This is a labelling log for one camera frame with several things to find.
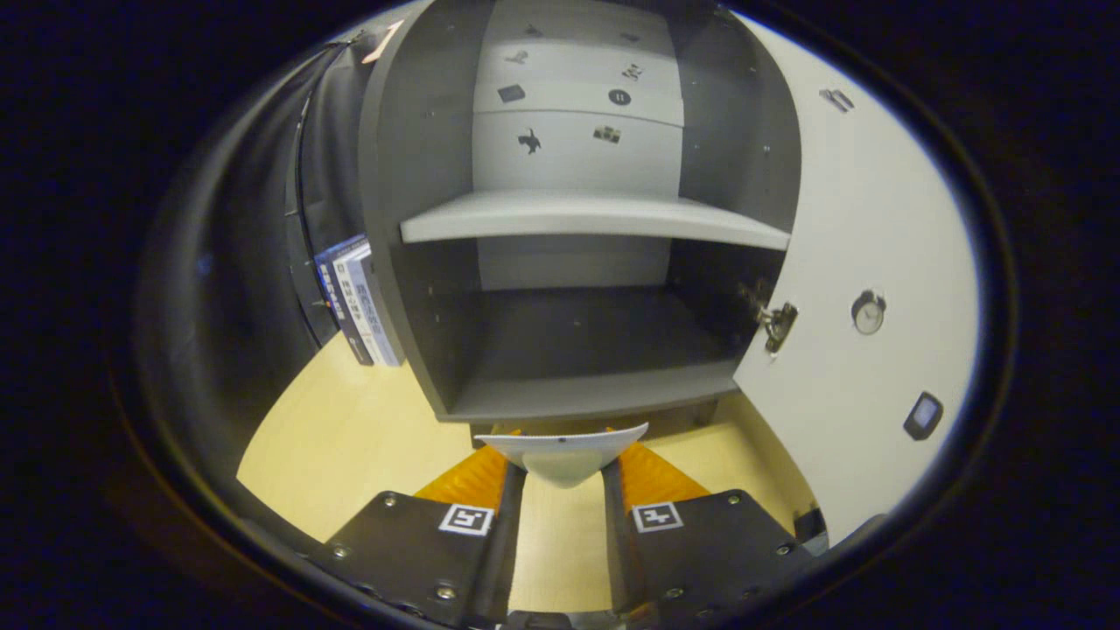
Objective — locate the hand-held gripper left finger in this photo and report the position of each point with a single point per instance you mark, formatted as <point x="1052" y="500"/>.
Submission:
<point x="507" y="542"/>

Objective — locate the black backdrop cloth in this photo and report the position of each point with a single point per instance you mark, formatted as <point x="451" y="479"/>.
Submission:
<point x="245" y="262"/>

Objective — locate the white bowl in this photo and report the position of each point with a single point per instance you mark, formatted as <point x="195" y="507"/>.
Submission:
<point x="560" y="459"/>

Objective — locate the metal door hinge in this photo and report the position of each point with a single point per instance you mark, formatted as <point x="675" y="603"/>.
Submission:
<point x="779" y="324"/>

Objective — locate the grey cabinet shelf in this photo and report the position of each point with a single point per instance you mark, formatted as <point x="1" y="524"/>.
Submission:
<point x="595" y="217"/>

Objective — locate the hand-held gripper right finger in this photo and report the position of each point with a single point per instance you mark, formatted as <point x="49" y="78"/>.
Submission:
<point x="617" y="542"/>

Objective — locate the dark blue book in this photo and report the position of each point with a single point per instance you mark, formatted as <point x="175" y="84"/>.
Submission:
<point x="335" y="293"/>

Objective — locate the grey cabinet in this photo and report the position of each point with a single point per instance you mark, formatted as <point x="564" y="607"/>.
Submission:
<point x="411" y="175"/>

